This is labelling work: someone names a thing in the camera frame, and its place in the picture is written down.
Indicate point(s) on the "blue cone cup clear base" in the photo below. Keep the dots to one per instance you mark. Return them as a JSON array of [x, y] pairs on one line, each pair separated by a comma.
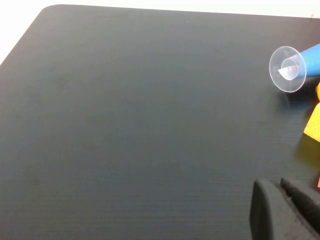
[[310, 62]]

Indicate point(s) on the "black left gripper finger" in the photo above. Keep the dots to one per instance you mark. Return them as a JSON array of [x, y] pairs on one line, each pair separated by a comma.
[[275, 215]]

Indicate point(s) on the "yellow foam cube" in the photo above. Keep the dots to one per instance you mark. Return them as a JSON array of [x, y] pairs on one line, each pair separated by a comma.
[[313, 125]]

